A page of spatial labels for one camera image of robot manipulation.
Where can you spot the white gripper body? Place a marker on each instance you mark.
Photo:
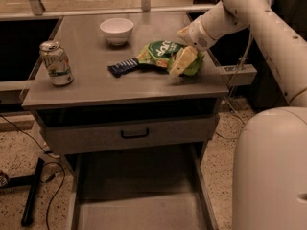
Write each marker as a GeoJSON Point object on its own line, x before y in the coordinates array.
{"type": "Point", "coordinates": [196, 35]}

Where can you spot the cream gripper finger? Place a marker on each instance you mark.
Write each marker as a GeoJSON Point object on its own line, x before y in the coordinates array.
{"type": "Point", "coordinates": [184, 58]}
{"type": "Point", "coordinates": [182, 34]}

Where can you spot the green rice chip bag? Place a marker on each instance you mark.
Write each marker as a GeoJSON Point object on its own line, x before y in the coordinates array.
{"type": "Point", "coordinates": [162, 54]}

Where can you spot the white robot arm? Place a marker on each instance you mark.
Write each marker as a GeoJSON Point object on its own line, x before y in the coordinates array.
{"type": "Point", "coordinates": [270, 161]}

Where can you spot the grey drawer cabinet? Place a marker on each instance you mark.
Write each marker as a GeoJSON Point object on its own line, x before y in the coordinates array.
{"type": "Point", "coordinates": [90, 55]}

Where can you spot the grey top drawer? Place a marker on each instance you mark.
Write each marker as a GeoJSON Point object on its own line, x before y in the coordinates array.
{"type": "Point", "coordinates": [127, 126]}

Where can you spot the open grey middle drawer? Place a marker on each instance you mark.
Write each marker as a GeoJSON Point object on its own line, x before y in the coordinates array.
{"type": "Point", "coordinates": [157, 188]}

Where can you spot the white ceramic bowl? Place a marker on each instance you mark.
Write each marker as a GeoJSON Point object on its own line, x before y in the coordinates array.
{"type": "Point", "coordinates": [117, 31]}

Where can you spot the dark blue snack bar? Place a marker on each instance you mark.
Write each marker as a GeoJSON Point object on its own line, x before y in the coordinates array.
{"type": "Point", "coordinates": [124, 67]}

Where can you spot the green white soda can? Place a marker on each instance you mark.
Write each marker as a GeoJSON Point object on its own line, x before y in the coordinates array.
{"type": "Point", "coordinates": [56, 63]}

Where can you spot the black stand base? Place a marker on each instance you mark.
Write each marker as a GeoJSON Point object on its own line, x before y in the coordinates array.
{"type": "Point", "coordinates": [32, 181]}

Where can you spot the grey side bracket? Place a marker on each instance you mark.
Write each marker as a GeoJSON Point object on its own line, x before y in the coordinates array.
{"type": "Point", "coordinates": [233, 76]}

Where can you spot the black drawer handle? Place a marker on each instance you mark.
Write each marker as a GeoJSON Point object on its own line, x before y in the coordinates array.
{"type": "Point", "coordinates": [134, 134]}

